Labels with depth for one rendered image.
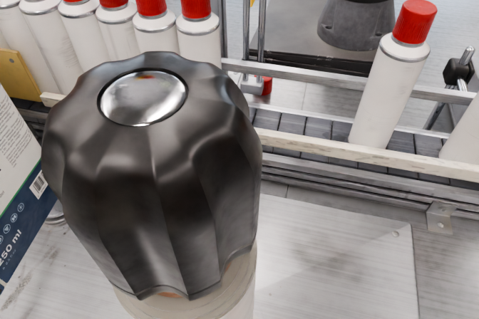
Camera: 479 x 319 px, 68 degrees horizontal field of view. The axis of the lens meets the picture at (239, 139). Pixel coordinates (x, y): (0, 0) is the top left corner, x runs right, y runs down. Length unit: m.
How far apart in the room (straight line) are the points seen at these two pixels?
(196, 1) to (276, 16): 0.45
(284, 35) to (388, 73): 0.38
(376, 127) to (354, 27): 0.29
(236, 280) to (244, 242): 0.04
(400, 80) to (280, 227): 0.21
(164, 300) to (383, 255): 0.29
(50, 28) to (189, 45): 0.19
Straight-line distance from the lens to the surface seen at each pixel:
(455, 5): 1.07
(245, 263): 0.21
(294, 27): 0.80
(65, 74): 0.57
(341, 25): 0.72
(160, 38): 0.44
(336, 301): 0.41
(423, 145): 0.56
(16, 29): 0.57
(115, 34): 0.47
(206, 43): 0.43
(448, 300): 0.51
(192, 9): 0.42
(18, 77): 0.61
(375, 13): 0.72
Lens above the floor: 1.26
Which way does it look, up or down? 48 degrees down
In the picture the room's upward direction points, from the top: straight up
